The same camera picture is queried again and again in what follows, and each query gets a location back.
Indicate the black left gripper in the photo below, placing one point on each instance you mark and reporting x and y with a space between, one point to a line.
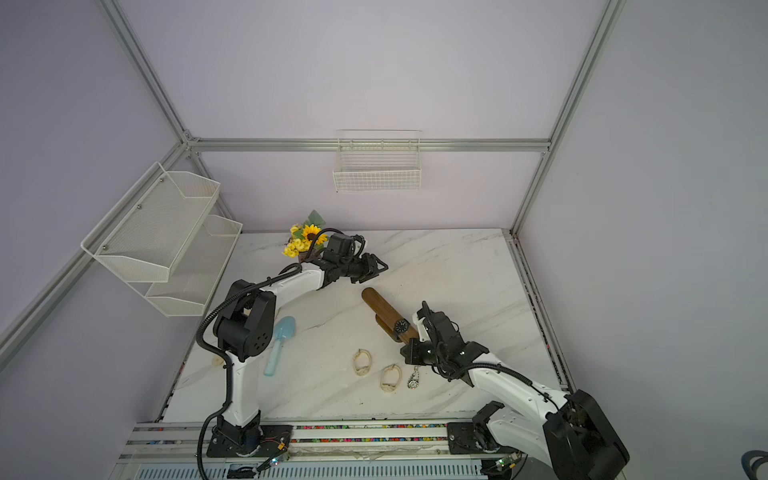
370 268

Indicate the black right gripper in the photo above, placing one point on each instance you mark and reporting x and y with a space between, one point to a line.
414 356

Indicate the black wrist watch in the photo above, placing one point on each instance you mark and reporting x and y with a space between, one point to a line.
401 327

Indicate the wooden watch stand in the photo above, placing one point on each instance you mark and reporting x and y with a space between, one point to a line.
386 315

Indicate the beige wrist watch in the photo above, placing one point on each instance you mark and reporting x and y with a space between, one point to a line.
390 378
362 362

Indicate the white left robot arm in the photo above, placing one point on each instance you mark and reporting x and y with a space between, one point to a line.
241 327

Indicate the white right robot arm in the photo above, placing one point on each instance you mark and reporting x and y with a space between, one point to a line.
569 432

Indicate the sunflower bouquet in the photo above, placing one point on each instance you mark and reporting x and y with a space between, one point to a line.
306 238

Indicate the light blue plastic shovel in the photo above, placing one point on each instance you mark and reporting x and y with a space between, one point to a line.
284 330

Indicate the white two-tier mesh shelf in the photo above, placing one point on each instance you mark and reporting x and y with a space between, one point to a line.
164 240

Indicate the white wire wall basket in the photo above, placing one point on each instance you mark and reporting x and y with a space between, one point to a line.
377 161

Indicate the aluminium cage frame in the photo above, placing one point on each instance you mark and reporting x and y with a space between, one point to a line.
310 77

